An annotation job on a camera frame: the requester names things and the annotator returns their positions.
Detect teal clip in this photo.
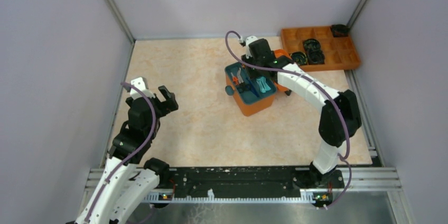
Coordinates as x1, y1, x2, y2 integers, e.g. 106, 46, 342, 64
256, 77, 266, 93
259, 77, 271, 93

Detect blue tweezers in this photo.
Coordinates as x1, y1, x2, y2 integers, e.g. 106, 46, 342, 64
245, 77, 260, 98

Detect orange small scissors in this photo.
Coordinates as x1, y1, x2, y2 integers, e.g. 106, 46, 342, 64
231, 73, 244, 86

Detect teal divided tray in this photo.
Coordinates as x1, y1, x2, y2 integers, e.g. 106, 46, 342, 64
225, 62, 277, 105

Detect black handled scissors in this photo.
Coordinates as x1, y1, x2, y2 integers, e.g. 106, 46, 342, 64
237, 68, 257, 95

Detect orange medicine box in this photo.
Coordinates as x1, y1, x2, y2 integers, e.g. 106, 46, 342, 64
226, 64, 292, 116

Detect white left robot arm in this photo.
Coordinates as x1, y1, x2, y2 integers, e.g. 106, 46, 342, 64
74, 77, 179, 223

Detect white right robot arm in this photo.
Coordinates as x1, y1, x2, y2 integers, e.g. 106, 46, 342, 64
239, 36, 361, 183

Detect black tape roll left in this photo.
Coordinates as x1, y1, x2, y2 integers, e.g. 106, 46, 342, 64
290, 51, 308, 66

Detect black tape roll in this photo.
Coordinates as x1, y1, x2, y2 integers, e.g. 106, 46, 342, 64
306, 50, 325, 65
302, 39, 321, 52
290, 51, 308, 66

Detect black tape roll upper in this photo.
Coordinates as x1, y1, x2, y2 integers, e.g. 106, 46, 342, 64
302, 39, 321, 52

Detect black tape roll right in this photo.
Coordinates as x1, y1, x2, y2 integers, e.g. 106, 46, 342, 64
306, 50, 325, 65

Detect orange compartment tray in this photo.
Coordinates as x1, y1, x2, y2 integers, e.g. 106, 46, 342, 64
281, 26, 361, 72

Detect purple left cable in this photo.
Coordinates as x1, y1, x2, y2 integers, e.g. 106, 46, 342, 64
83, 81, 157, 224

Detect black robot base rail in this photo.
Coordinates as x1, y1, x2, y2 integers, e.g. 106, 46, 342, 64
142, 158, 346, 209

